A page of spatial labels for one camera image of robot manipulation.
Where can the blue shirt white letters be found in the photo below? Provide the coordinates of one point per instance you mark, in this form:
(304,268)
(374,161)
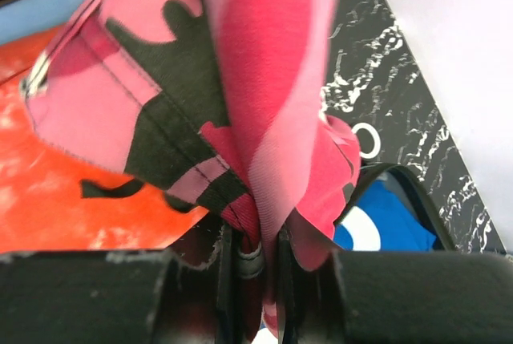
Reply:
(380,221)

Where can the blue suitcase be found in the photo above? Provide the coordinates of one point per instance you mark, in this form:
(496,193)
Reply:
(404,183)

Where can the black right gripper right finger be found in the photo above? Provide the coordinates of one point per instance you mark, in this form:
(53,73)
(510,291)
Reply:
(389,297)

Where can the light blue shirt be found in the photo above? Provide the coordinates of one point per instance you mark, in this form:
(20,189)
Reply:
(25,17)

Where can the pink camouflage shirt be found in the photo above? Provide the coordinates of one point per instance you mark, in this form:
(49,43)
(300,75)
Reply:
(217,103)

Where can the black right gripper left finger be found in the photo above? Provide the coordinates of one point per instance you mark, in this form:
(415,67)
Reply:
(181,294)

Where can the orange tie-dye shirt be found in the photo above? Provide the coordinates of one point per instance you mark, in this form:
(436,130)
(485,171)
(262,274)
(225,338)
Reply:
(41,203)

